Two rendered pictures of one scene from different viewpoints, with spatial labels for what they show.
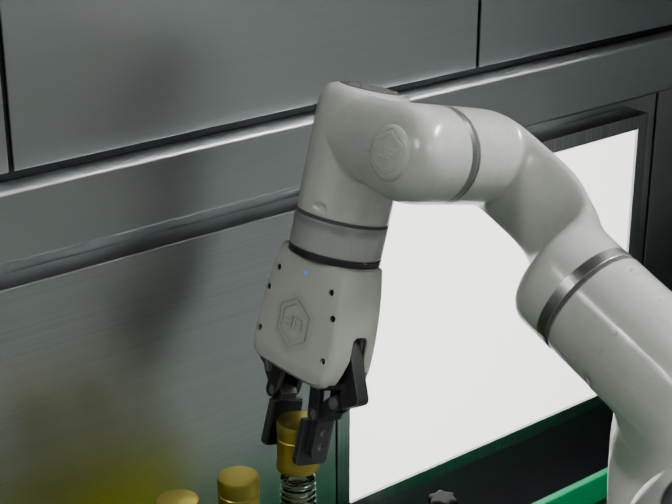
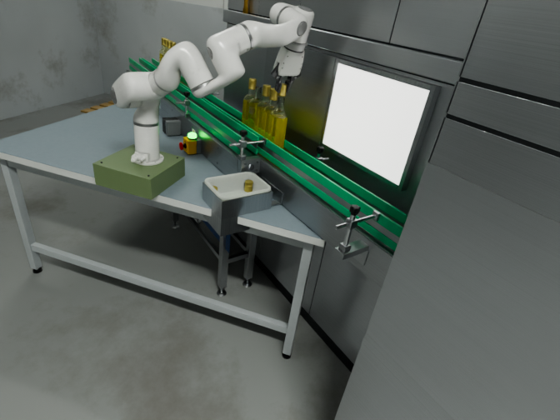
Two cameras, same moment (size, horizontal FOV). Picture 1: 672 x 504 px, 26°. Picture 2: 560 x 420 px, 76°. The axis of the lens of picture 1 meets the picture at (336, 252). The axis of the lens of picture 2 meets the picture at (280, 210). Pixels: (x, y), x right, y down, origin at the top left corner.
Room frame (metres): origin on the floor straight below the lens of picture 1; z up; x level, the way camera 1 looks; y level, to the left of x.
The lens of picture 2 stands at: (1.13, -1.43, 1.48)
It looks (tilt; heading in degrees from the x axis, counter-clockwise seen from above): 30 degrees down; 91
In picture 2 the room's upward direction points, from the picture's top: 8 degrees clockwise
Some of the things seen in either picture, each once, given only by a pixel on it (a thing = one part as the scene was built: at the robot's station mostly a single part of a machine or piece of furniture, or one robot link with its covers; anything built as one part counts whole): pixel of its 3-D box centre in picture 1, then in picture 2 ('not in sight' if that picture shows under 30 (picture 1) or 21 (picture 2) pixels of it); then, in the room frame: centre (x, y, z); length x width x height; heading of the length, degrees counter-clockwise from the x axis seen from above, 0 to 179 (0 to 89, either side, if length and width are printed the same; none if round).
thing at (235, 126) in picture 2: not in sight; (182, 92); (0.42, 0.71, 0.93); 1.75 x 0.01 x 0.08; 129
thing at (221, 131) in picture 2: not in sight; (170, 92); (0.37, 0.67, 0.93); 1.75 x 0.01 x 0.08; 129
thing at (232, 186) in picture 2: not in sight; (237, 192); (0.94, -0.18, 0.80); 0.22 x 0.17 x 0.09; 39
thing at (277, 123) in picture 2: not in sight; (276, 134); (1.05, 0.03, 0.99); 0.06 x 0.06 x 0.21; 39
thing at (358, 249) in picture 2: not in sight; (352, 237); (1.34, -0.53, 0.90); 0.17 x 0.05 x 0.23; 39
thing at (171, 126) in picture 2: not in sight; (172, 127); (0.44, 0.48, 0.79); 0.08 x 0.08 x 0.08; 39
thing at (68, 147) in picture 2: not in sight; (216, 138); (0.67, 0.56, 0.73); 1.58 x 1.52 x 0.04; 168
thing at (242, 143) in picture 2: not in sight; (247, 144); (0.94, -0.03, 0.95); 0.17 x 0.03 x 0.12; 39
